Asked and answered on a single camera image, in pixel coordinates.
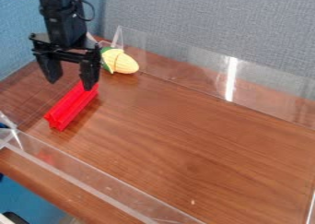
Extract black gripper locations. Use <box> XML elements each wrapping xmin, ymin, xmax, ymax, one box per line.
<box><xmin>28</xmin><ymin>33</ymin><xmax>101</xmax><ymax>91</ymax></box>

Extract red plastic block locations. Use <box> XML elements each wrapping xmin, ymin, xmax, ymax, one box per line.
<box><xmin>44</xmin><ymin>82</ymin><xmax>99</xmax><ymax>131</ymax></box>

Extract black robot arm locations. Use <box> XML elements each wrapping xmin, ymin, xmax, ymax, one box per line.
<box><xmin>29</xmin><ymin>0</ymin><xmax>101</xmax><ymax>91</ymax></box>

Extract yellow toy corn cob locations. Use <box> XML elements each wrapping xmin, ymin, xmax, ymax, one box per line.
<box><xmin>101</xmin><ymin>47</ymin><xmax>139</xmax><ymax>74</ymax></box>

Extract clear acrylic front barrier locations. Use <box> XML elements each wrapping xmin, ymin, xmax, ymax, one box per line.
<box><xmin>0</xmin><ymin>111</ymin><xmax>206</xmax><ymax>224</ymax></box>

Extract clear acrylic barrier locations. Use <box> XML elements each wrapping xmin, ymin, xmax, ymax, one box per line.
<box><xmin>0</xmin><ymin>111</ymin><xmax>206</xmax><ymax>224</ymax></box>
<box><xmin>89</xmin><ymin>27</ymin><xmax>315</xmax><ymax>130</ymax></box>

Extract clear acrylic back barrier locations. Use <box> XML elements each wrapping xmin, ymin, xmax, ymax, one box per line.
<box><xmin>89</xmin><ymin>27</ymin><xmax>315</xmax><ymax>130</ymax></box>

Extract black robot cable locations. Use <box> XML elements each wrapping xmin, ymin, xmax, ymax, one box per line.
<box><xmin>71</xmin><ymin>0</ymin><xmax>96</xmax><ymax>23</ymax></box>

